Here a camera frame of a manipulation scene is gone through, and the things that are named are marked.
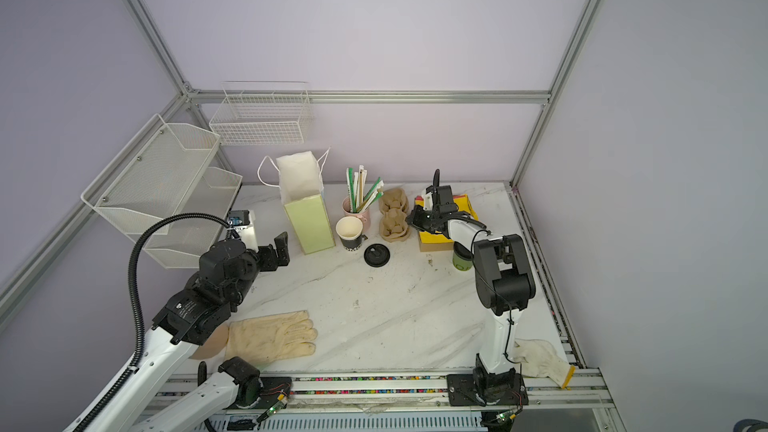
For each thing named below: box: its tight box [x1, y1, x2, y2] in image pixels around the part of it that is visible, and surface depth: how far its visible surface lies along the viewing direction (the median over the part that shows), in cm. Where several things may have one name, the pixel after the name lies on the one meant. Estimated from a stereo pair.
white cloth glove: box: [513, 339, 577, 389], surface depth 79 cm
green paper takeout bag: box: [276, 151, 335, 255], surface depth 95 cm
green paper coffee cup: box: [452, 241, 474, 271], surface depth 90 cm
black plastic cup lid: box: [364, 243, 391, 267], surface depth 100 cm
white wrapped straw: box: [359, 165, 367, 211], surface depth 101 cm
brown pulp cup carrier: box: [378, 187, 411, 243], surface depth 106 cm
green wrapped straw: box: [346, 167, 357, 213], surface depth 103 cm
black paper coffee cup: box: [335, 216, 363, 252], surface depth 99 cm
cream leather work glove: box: [225, 310, 318, 367], surface depth 84 cm
